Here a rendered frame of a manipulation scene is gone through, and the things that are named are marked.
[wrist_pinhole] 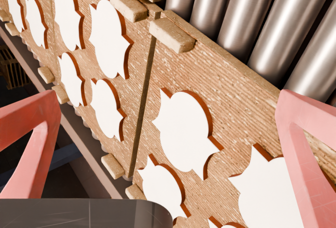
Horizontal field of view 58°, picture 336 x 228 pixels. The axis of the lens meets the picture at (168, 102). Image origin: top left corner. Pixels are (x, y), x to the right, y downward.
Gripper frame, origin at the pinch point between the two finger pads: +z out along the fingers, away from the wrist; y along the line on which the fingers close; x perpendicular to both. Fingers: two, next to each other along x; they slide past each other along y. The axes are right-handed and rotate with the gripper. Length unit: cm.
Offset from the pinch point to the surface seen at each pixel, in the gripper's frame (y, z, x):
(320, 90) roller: -14.2, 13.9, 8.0
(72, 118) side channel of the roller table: 27, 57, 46
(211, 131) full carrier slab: -5.5, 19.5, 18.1
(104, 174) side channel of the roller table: 16, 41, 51
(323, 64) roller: -13.7, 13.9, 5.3
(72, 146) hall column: 126, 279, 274
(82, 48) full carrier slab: 17, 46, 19
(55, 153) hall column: 143, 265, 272
